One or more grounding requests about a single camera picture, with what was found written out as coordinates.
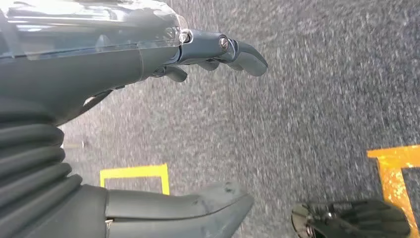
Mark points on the yellow floor tape square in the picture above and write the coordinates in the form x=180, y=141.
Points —
x=390, y=157
x=134, y=171

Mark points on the black and chrome robot foot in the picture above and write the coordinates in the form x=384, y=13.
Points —
x=361, y=220

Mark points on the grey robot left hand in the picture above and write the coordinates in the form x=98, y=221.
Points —
x=82, y=65

